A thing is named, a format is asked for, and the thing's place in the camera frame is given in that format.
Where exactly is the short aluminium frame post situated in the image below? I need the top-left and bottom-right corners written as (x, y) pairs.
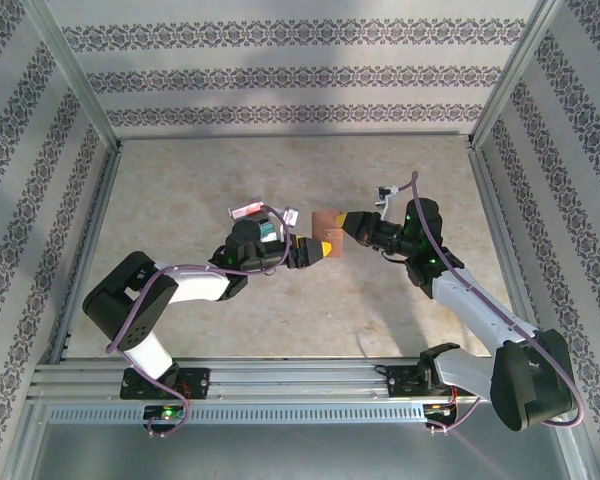
top-left (549, 399), bottom-right (600, 480)
top-left (0, 399), bottom-right (49, 480)

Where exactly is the white card with red circle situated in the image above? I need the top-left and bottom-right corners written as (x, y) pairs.
top-left (231, 200), bottom-right (267, 219)

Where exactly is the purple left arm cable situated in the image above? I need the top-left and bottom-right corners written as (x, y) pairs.
top-left (104, 202), bottom-right (295, 439)

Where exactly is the controller board with lights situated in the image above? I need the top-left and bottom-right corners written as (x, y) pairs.
top-left (422, 402), bottom-right (457, 422)
top-left (142, 404), bottom-right (188, 425)

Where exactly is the slotted grey cable duct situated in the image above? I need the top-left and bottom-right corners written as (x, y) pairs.
top-left (46, 402), bottom-right (427, 426)

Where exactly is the clear packet of colourful items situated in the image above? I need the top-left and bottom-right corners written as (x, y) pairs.
top-left (228, 198), bottom-right (282, 246)

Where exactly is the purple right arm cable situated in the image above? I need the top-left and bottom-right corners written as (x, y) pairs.
top-left (396, 170), bottom-right (585, 437)

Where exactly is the aluminium mounting rail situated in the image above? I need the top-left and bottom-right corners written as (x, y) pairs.
top-left (27, 356), bottom-right (574, 404)

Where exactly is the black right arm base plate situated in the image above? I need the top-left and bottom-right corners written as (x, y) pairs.
top-left (386, 364), bottom-right (477, 400)

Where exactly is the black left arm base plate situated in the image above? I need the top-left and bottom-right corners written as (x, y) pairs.
top-left (119, 366), bottom-right (212, 401)

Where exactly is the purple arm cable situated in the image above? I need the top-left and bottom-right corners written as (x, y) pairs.
top-left (396, 170), bottom-right (585, 437)
top-left (104, 202), bottom-right (295, 439)

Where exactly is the aluminium table edge rail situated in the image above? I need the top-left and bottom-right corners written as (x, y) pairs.
top-left (47, 142), bottom-right (126, 365)
top-left (113, 130), bottom-right (475, 142)
top-left (465, 142), bottom-right (551, 362)

